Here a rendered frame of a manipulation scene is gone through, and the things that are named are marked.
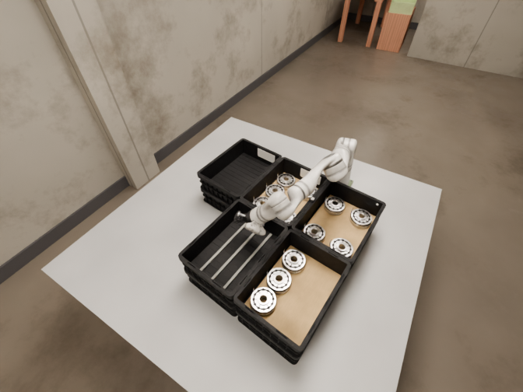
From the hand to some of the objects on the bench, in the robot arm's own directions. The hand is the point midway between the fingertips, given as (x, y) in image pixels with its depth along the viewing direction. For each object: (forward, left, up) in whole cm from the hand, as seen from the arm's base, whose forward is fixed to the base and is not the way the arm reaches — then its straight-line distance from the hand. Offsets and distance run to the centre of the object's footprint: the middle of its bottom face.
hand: (242, 223), depth 125 cm
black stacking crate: (+10, +2, -22) cm, 24 cm away
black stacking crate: (-31, -26, -21) cm, 46 cm away
